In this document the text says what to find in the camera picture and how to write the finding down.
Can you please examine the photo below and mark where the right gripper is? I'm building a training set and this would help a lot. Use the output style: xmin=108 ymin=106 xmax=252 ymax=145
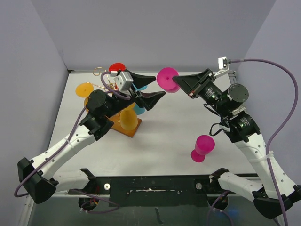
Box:
xmin=172 ymin=68 xmax=230 ymax=117

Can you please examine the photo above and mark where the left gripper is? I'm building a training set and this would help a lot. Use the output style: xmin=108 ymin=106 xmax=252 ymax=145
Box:
xmin=104 ymin=71 xmax=165 ymax=118

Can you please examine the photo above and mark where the blue wine glass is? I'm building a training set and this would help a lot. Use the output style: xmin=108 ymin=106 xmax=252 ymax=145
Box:
xmin=131 ymin=82 xmax=148 ymax=115

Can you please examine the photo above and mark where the pink wine glass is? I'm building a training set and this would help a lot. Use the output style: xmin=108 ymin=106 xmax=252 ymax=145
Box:
xmin=157 ymin=67 xmax=180 ymax=93
xmin=190 ymin=135 xmax=215 ymax=162

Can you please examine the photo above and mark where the orange wine glass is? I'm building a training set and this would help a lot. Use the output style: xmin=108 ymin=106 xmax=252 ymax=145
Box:
xmin=119 ymin=106 xmax=138 ymax=130

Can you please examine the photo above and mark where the red wine glass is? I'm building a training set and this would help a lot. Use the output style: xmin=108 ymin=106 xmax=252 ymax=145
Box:
xmin=109 ymin=62 xmax=127 ymax=72

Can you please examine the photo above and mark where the pink wine glass front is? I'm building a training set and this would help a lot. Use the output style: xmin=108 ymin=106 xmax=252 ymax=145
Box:
xmin=190 ymin=135 xmax=215 ymax=162

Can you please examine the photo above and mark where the yellow wine glass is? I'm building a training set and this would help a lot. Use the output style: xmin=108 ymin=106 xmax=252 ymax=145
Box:
xmin=75 ymin=82 xmax=94 ymax=106

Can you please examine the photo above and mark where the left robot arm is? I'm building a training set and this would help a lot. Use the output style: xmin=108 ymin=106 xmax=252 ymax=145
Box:
xmin=14 ymin=69 xmax=166 ymax=204

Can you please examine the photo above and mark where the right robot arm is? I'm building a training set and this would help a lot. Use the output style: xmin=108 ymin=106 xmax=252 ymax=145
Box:
xmin=173 ymin=69 xmax=301 ymax=219

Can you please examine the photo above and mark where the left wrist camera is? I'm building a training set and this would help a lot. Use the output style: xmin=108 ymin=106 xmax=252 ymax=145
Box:
xmin=110 ymin=71 xmax=134 ymax=94

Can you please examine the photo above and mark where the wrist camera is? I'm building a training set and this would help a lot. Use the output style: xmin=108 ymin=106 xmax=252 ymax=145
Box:
xmin=110 ymin=71 xmax=134 ymax=94
xmin=214 ymin=57 xmax=230 ymax=79

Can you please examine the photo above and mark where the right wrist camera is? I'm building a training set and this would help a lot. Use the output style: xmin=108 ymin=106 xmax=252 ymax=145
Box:
xmin=214 ymin=57 xmax=230 ymax=79

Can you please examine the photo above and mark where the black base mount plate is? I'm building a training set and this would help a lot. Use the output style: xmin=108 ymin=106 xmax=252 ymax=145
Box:
xmin=69 ymin=169 xmax=224 ymax=207

